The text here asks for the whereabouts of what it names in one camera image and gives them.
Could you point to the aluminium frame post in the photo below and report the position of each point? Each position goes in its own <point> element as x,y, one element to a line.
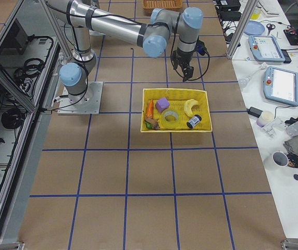
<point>245,17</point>

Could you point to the white lidded jar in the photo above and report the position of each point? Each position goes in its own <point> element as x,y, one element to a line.
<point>265,118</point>

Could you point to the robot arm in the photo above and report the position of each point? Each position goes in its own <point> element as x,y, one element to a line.
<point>152,37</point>

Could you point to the yellow tape roll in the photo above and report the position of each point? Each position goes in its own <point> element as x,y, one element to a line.
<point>169,119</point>

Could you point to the brown wicker basket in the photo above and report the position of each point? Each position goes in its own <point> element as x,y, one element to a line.
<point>149,5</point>

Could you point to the black power adapter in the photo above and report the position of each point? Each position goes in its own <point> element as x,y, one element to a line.
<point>255,112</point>

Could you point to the teach pendant near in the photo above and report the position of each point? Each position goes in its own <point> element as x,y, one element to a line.
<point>281,85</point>

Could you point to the orange carrot toy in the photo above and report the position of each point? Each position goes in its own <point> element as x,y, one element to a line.
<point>150,109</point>

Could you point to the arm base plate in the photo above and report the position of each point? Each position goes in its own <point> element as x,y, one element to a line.
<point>89,104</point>

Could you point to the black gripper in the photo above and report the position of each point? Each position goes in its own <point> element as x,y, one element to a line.
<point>181,60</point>

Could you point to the purple foam cube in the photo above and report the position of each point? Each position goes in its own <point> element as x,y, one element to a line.
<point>162,104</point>

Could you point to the black scissors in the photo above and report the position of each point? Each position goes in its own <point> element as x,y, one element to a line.
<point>270,27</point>

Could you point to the teach pendant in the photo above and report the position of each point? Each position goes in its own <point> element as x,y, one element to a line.
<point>281,85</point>
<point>265,49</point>

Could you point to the blue plate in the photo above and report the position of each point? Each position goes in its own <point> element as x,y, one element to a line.
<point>254,28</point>

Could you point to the pale banana toy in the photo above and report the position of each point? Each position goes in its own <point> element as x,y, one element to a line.
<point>188,105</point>

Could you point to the teach pendant far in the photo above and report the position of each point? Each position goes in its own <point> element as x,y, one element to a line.
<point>265,49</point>

